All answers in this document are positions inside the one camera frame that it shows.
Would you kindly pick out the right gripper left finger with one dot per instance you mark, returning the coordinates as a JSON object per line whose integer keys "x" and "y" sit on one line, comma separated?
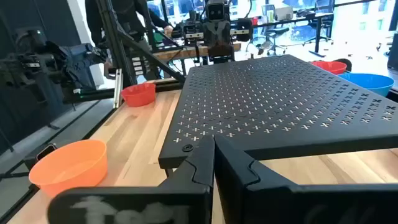
{"x": 192, "y": 186}

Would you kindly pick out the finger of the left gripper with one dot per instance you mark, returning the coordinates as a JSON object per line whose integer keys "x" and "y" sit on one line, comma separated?
{"x": 224, "y": 32}
{"x": 211, "y": 32}

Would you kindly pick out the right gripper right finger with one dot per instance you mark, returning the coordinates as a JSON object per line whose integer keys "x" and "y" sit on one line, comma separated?
{"x": 280, "y": 205}

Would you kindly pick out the orange plastic mini bowl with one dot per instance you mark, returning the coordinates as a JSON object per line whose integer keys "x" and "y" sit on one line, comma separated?
{"x": 68, "y": 168}
{"x": 329, "y": 67}

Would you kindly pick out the red plastic mini bowl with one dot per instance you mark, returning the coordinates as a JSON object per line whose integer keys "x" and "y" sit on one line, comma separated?
{"x": 138, "y": 95}

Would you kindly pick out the blue plastic mini bowl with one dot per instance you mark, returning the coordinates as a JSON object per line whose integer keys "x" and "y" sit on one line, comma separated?
{"x": 367, "y": 82}

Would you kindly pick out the wooden workbench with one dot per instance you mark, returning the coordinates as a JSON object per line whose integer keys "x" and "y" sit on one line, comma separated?
{"x": 186, "y": 51}

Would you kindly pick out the black office chair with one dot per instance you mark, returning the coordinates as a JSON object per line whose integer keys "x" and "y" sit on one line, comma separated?
{"x": 275, "y": 34}

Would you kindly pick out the black office desk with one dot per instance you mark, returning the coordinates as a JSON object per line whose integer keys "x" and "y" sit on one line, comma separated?
{"x": 317, "y": 37}

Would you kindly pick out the black perforated metal rack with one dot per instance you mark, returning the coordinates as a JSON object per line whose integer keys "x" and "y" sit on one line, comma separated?
{"x": 264, "y": 102}

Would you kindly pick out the person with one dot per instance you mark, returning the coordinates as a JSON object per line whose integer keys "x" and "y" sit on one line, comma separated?
{"x": 130, "y": 18}

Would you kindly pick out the silver aluminium extrusion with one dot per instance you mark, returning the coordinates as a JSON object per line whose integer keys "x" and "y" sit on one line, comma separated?
{"x": 118, "y": 90}

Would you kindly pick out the black machine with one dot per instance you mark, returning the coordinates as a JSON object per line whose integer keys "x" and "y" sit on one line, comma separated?
{"x": 28, "y": 62}

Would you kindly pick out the black diagonal frame brace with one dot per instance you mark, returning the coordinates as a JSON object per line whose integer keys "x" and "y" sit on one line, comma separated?
{"x": 155, "y": 59}

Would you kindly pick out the black upright frame post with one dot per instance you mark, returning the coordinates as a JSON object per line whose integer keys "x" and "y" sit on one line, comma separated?
{"x": 109, "y": 28}

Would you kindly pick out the black aluminium frame rail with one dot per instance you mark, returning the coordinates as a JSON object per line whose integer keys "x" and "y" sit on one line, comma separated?
{"x": 93, "y": 95}

